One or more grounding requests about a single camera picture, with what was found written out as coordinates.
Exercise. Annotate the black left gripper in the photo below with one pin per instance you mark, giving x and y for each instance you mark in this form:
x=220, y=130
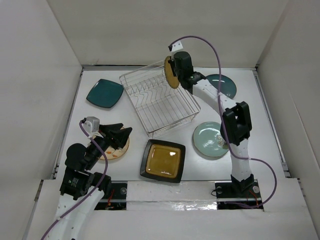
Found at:
x=116, y=136

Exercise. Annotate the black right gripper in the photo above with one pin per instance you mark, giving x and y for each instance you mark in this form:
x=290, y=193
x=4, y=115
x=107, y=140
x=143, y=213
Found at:
x=172, y=62

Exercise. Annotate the round woven bamboo plate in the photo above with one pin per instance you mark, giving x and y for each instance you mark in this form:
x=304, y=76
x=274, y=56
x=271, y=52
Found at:
x=171, y=79

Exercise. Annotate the black and amber square plate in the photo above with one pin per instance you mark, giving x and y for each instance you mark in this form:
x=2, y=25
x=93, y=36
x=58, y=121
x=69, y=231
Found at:
x=163, y=161

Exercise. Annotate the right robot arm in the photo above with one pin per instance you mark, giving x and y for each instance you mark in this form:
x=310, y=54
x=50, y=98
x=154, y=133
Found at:
x=235, y=116

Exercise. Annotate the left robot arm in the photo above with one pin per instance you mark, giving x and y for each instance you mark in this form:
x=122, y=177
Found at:
x=85, y=181

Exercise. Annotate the beige round leaf plate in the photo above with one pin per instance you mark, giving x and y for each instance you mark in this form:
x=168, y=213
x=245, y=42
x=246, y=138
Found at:
x=110, y=152

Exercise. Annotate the teal square plate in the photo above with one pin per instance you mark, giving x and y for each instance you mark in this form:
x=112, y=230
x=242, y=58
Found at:
x=105, y=93

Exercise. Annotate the dark teal round plate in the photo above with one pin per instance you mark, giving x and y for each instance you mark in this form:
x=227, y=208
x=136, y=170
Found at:
x=227, y=86

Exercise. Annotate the light green flower plate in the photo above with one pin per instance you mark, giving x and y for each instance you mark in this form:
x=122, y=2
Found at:
x=208, y=140

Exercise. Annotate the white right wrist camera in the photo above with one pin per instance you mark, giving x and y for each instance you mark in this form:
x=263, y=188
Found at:
x=175, y=47

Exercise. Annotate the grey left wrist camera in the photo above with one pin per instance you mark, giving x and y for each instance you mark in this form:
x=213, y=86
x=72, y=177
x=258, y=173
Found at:
x=91, y=124

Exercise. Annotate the wire dish rack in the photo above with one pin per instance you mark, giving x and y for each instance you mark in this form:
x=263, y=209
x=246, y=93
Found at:
x=158, y=106

